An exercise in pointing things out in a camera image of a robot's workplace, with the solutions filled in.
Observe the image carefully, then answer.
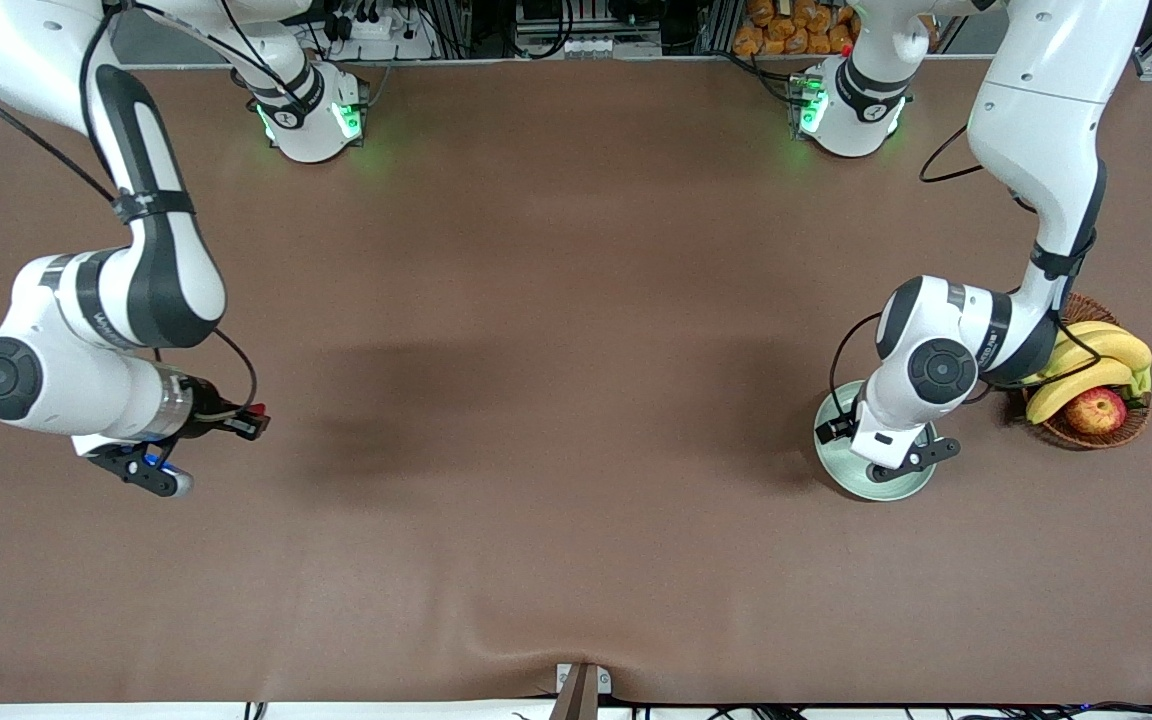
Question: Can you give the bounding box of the brown table cloth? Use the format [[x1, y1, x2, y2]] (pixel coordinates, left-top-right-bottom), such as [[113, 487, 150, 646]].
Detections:
[[0, 55, 1152, 706]]

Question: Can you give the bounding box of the bag of orange buns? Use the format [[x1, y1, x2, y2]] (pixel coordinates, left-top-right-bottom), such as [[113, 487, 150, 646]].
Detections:
[[733, 0, 862, 57]]

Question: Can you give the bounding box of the white power strip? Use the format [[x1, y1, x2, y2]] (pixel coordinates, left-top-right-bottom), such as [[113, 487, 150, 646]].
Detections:
[[321, 8, 437, 61]]

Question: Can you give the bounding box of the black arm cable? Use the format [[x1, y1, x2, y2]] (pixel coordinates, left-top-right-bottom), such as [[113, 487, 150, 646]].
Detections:
[[0, 0, 287, 416], [829, 120, 1105, 426]]

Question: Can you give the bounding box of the grey metal bar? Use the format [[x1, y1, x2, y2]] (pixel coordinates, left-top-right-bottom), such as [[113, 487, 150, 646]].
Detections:
[[548, 665, 600, 720]]

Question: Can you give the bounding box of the pale green round plate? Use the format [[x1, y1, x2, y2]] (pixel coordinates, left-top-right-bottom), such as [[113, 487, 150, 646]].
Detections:
[[813, 379, 940, 502]]

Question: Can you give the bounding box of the brown wicker basket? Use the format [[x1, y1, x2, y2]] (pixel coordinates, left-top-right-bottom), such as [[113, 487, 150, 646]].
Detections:
[[1021, 290, 1152, 450]]

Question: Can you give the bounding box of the white table edge bracket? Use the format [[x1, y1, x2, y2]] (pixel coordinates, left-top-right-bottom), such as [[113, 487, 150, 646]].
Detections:
[[555, 663, 612, 695]]

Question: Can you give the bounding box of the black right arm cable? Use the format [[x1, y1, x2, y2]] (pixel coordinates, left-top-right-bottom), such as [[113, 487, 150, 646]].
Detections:
[[0, 0, 287, 416]]

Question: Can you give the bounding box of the red yellow apple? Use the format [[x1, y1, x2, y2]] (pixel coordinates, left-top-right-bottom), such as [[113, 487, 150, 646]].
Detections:
[[1065, 387, 1128, 435]]

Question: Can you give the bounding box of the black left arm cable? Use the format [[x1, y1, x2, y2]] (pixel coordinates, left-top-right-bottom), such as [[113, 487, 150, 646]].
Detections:
[[829, 120, 1105, 426]]

